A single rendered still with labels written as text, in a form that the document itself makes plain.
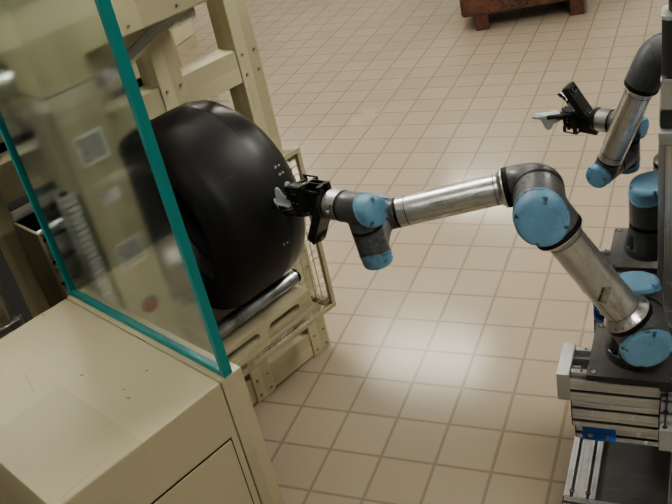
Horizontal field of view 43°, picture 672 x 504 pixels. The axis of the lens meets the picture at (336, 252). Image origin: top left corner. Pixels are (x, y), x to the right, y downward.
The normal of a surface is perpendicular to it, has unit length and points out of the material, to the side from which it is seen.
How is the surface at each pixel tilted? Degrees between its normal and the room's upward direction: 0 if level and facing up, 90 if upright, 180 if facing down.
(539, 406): 0
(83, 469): 0
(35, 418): 0
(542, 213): 83
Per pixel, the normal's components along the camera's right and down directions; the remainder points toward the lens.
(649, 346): -0.07, 0.63
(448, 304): -0.18, -0.84
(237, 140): 0.30, -0.50
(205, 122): 0.04, -0.72
